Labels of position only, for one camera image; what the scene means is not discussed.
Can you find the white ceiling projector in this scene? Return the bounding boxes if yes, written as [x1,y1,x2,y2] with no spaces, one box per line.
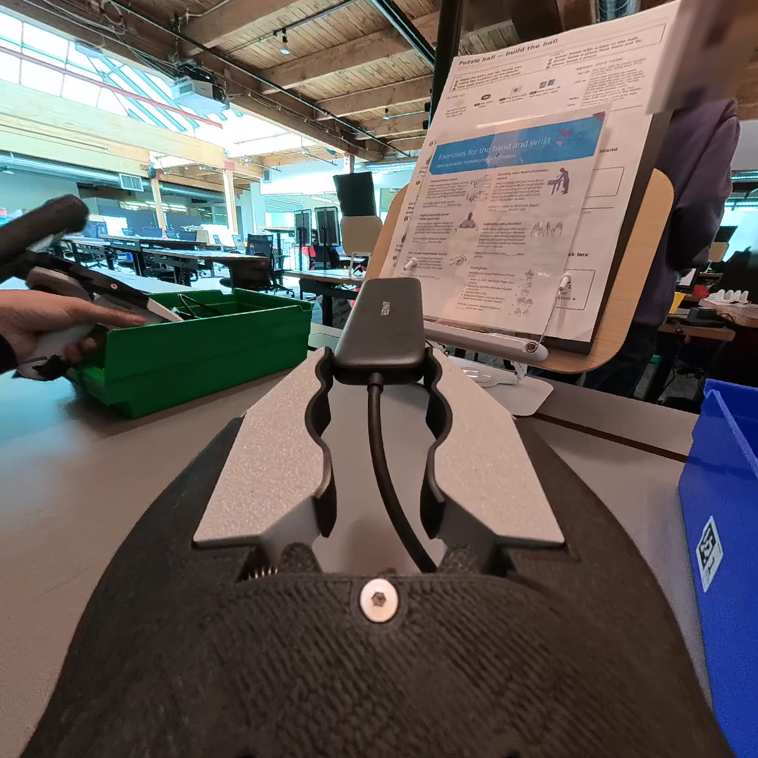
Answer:
[172,77,229,116]

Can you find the large blue plastic bin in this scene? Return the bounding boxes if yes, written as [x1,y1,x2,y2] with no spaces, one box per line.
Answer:
[678,379,758,753]

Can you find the black hanging panel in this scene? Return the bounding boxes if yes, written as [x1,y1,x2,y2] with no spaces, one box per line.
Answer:
[333,172,377,217]

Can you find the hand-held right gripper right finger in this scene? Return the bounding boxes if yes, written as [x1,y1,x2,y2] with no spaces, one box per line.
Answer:
[420,348,566,570]

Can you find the person's left hand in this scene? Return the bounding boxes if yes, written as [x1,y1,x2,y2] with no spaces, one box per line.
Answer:
[0,289,150,363]

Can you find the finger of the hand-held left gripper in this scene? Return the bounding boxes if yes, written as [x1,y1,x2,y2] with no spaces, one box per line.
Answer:
[53,255,184,325]

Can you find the thick black device cable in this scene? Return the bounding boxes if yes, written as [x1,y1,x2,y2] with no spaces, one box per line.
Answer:
[367,372,439,574]

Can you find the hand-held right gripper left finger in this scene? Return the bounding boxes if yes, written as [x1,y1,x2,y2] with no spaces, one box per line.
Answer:
[192,348,338,557]

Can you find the printed instruction sheet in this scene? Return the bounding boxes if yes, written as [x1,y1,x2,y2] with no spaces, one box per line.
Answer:
[398,109,611,332]

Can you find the black pole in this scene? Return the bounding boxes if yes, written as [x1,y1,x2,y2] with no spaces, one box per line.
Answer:
[429,0,464,113]

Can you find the green plastic bin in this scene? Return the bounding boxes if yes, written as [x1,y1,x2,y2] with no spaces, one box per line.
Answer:
[66,288,313,419]

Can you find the black office chair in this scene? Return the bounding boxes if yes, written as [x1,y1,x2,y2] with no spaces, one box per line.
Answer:
[246,234,295,297]

